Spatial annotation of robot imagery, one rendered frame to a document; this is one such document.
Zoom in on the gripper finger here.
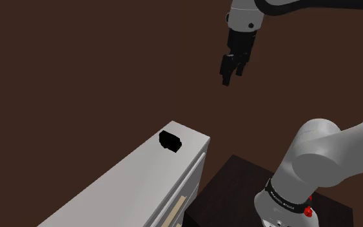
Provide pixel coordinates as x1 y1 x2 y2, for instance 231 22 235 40
219 54 239 87
235 52 252 77

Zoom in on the black blocky object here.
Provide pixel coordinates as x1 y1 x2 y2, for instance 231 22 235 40
158 130 182 154

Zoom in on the dark robot stand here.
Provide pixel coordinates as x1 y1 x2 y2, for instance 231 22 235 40
183 153 354 227

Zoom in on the grey chest of drawers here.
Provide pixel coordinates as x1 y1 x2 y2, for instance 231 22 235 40
35 120 211 227

